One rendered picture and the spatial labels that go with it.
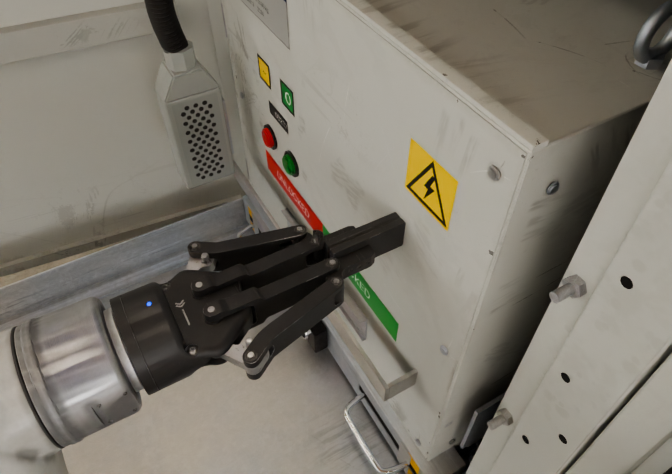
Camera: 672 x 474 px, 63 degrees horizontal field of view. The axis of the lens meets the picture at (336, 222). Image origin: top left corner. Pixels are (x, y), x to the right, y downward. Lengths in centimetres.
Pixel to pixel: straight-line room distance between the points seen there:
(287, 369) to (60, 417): 48
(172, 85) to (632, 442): 57
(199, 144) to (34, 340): 41
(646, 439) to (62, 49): 77
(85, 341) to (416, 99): 27
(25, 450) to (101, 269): 59
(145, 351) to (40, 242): 70
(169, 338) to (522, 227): 25
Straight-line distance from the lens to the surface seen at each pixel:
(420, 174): 42
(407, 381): 59
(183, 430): 82
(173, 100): 71
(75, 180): 99
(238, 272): 43
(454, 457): 71
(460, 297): 44
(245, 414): 82
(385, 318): 60
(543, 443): 50
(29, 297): 99
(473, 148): 36
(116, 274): 99
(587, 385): 42
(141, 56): 88
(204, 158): 77
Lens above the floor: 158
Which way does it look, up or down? 47 degrees down
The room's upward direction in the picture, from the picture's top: straight up
